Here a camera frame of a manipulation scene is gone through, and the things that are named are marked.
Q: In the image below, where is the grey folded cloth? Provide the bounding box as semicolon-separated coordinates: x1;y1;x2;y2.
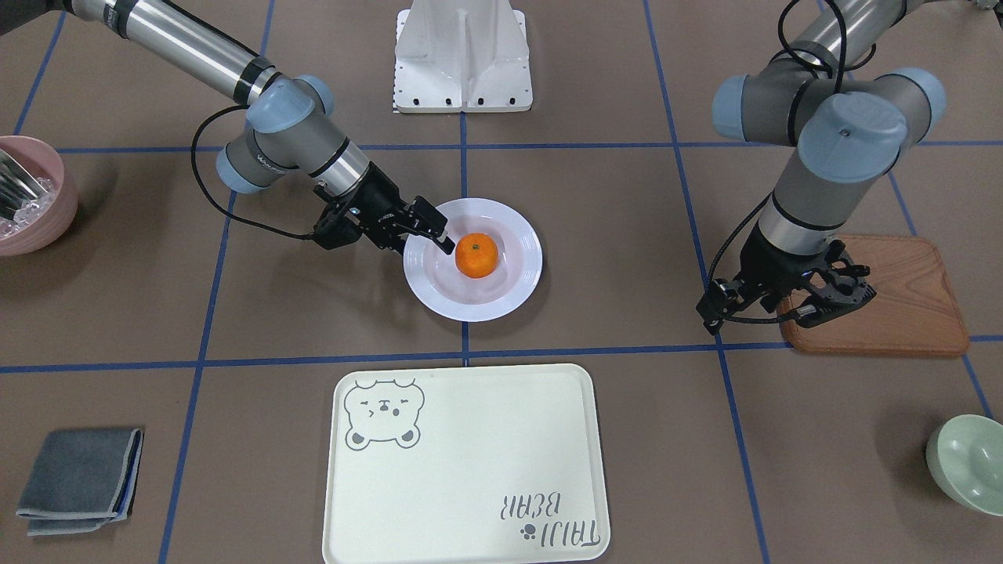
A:
16;428;144;537

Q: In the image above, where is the orange mandarin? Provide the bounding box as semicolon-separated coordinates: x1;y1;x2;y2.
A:
454;233;499;279

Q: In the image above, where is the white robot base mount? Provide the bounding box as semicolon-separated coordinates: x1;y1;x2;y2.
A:
392;1;534;114

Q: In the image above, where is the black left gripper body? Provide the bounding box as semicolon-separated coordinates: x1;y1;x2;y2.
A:
737;226;843;310

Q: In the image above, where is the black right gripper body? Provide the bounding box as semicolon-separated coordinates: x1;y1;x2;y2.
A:
312;164;419;253

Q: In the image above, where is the white plate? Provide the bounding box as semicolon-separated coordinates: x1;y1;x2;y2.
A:
404;197;542;322

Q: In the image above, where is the cream bear tray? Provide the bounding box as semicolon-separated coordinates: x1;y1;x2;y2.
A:
321;363;611;563

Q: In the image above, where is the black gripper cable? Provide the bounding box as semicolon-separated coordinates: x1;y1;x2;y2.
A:
697;196;800;336

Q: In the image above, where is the metal scoop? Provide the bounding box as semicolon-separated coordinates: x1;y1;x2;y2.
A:
1;149;47;222

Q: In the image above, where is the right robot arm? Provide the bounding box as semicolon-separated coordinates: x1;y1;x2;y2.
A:
2;1;455;254

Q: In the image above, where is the light green bowl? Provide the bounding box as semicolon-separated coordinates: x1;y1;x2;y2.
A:
925;414;1002;517

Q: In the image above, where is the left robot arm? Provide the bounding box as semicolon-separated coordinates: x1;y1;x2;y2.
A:
696;1;947;334

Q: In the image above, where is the wooden tray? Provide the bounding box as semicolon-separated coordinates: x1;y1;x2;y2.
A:
780;234;970;358

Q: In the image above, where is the pink bowl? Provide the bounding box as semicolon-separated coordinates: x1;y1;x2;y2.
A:
1;136;78;257

